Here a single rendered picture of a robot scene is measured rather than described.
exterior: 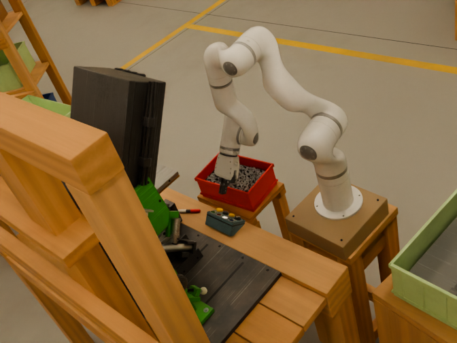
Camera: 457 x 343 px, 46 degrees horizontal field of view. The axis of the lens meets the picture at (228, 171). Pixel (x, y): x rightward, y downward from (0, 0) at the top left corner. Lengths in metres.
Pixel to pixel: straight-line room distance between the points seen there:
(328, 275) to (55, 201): 0.99
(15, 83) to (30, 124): 3.50
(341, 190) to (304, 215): 0.20
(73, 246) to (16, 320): 2.33
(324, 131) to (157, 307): 0.89
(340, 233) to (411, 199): 1.47
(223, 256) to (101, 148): 1.20
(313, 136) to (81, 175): 1.01
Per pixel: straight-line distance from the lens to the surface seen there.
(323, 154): 1.84
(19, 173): 1.41
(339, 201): 2.08
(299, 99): 1.86
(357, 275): 2.19
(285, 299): 1.96
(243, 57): 1.78
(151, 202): 2.04
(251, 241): 2.15
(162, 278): 1.25
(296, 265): 2.02
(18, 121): 1.21
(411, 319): 1.99
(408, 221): 3.36
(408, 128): 4.04
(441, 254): 2.08
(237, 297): 1.99
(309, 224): 2.12
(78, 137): 1.04
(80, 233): 1.49
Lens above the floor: 2.43
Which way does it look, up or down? 38 degrees down
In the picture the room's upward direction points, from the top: 19 degrees counter-clockwise
